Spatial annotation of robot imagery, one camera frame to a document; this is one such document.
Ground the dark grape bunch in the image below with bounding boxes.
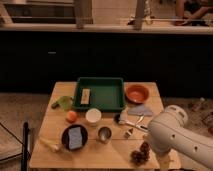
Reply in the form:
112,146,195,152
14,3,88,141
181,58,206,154
130,141,150,166

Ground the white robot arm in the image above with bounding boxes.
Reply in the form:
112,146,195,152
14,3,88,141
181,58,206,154
148,105,213,170

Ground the red bowl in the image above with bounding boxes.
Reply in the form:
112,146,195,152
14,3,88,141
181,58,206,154
125,84,149,104

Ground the green plastic tray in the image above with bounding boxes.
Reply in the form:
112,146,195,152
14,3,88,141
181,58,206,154
72,77,126,112

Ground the wooden block in tray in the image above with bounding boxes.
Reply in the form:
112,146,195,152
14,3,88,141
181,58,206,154
81,89,90,105

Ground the white cup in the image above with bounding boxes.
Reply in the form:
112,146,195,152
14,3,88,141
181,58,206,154
85,108,102,126

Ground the blue cloth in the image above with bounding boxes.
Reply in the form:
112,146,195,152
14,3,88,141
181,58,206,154
127,105,154,117

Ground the orange fruit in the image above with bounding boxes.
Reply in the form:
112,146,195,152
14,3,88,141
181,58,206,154
66,110,78,123

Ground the metal cup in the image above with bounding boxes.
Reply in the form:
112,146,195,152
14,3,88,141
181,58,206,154
98,127,112,143

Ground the metal fork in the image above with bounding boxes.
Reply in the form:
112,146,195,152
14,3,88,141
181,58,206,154
124,116,147,139

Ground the blue sponge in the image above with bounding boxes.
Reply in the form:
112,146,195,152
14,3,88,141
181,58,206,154
68,127,82,150

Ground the pale corn toy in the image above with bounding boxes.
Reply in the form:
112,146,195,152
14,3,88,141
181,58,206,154
39,137,60,152

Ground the black-handled spatula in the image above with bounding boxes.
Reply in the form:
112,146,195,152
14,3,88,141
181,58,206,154
114,112,148,132

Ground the black chair frame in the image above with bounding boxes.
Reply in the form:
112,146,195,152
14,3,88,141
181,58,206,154
0,122,31,171

